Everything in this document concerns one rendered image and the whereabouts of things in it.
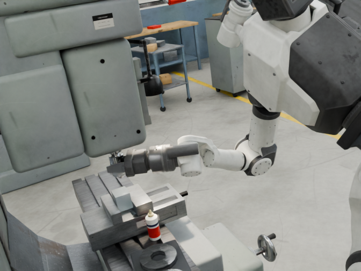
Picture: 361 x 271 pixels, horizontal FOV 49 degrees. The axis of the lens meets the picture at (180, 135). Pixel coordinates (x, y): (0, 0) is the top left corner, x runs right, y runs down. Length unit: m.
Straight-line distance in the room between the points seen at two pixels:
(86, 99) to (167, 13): 7.22
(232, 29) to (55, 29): 0.45
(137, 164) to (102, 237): 0.29
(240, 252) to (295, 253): 1.22
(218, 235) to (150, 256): 0.73
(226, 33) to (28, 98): 0.53
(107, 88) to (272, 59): 0.46
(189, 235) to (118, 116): 0.58
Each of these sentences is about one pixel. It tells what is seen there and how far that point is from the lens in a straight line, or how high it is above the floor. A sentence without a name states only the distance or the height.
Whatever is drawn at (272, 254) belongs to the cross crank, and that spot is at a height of 0.67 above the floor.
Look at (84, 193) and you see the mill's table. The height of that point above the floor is 0.96.
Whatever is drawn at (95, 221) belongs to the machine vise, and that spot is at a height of 1.03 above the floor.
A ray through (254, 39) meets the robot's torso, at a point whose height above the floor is 1.61.
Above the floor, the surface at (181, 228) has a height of 0.88.
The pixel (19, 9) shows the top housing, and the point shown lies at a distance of 1.03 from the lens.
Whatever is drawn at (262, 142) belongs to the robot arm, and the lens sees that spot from 1.33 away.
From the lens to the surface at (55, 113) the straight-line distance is 1.07.
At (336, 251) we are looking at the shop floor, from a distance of 2.82.
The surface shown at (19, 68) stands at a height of 1.61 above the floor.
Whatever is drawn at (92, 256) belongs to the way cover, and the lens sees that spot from 1.50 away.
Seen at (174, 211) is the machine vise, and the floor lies 1.00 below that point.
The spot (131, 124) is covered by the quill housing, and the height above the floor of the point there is 1.39.
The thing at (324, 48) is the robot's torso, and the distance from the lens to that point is 0.93.
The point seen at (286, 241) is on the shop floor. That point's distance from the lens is 2.87.
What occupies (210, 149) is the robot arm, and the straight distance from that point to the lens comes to 1.29.
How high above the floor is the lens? 1.77
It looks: 22 degrees down
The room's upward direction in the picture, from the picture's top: 9 degrees counter-clockwise
